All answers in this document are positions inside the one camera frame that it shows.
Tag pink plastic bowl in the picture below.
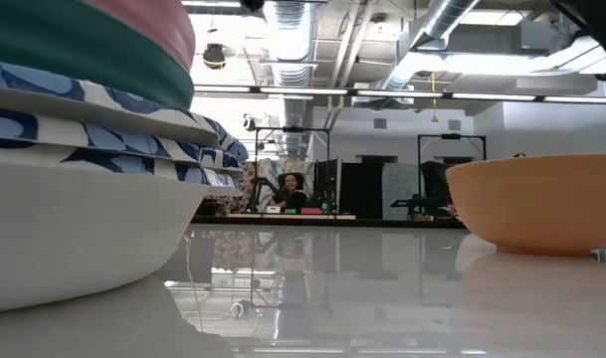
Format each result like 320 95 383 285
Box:
86 0 197 74

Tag silver round ventilation duct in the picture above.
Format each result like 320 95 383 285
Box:
261 0 319 158

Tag black background machine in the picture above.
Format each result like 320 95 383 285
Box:
390 159 458 220

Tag brown patterned curtain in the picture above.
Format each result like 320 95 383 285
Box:
202 159 258 215

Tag black dome ceiling fixture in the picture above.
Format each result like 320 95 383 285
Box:
201 43 228 71

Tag black overhead light bar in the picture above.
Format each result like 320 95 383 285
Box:
192 83 606 106

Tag black frame stand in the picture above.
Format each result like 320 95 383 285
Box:
416 132 488 220
254 126 332 216

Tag pale blue patterned cloth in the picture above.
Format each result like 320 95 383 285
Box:
256 157 316 210

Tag blue patterned white plates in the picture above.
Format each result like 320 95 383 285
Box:
0 58 250 163

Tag teal plastic bowl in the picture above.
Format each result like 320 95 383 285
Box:
0 0 196 111

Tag teal panel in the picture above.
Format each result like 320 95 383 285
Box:
381 162 421 221

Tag silver slanted ventilation duct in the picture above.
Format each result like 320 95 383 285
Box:
376 0 483 98

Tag peach orange plastic bowl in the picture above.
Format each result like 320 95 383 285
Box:
445 153 606 258

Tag blue patterned paper bowl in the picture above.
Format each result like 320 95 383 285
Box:
0 143 244 315
0 105 248 173

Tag person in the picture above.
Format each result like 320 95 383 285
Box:
274 171 309 210

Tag black partition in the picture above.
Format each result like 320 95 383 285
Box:
311 157 383 220

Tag yellow hanging pull cord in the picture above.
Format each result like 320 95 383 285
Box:
429 72 441 124

